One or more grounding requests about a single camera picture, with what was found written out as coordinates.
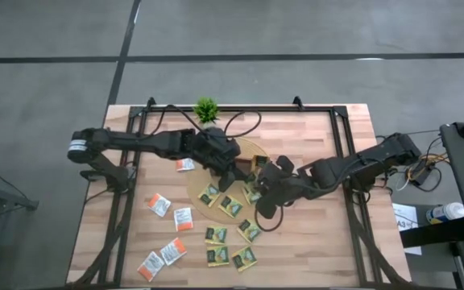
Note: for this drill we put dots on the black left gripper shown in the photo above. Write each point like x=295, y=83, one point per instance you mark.
x=216, y=151

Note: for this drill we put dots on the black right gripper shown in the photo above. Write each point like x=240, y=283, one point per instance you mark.
x=280, y=179

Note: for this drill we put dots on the brown wooden tea box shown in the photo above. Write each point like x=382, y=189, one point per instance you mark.
x=243, y=161

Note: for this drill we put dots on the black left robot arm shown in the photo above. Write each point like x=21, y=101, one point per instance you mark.
x=143, y=141

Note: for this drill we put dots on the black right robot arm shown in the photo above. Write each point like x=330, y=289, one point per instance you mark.
x=377, y=155

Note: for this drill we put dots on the white orange tea bag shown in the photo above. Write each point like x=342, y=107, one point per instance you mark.
x=150, y=266
x=159, y=204
x=183, y=219
x=185, y=164
x=173, y=251

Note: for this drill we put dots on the small green potted plant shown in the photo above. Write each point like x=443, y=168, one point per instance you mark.
x=205, y=109

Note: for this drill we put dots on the white paper sheet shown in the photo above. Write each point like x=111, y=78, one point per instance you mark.
x=411, y=211

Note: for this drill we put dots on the black power supply box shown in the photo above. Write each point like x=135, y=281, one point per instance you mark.
x=421, y=172

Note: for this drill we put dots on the white plastic bottle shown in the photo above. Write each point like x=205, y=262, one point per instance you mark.
x=445, y=212

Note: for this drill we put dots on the grey metal stand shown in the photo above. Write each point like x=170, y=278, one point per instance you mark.
x=2, y=201

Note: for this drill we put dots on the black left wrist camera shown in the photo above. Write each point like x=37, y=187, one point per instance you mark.
x=227, y=182

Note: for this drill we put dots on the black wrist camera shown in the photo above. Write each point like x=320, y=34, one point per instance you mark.
x=227, y=182
x=266, y=206

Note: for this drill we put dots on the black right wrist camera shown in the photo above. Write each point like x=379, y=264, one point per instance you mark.
x=266, y=206

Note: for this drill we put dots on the black metal table frame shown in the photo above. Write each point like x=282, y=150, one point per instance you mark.
x=296, y=108

